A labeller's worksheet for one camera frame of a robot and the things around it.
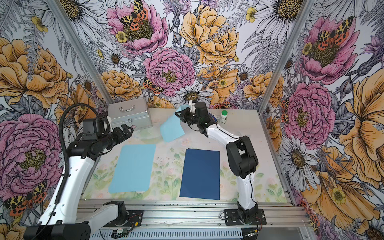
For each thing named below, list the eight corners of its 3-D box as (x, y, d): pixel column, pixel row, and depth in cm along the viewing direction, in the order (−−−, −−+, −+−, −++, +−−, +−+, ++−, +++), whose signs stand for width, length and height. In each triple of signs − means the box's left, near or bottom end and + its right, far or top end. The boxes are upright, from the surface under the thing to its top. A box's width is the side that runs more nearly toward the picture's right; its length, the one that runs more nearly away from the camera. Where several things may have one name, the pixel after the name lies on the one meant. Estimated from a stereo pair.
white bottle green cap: (220, 124, 117) (221, 114, 109) (219, 119, 120) (221, 110, 112) (226, 124, 117) (228, 114, 109) (225, 119, 120) (227, 110, 112)
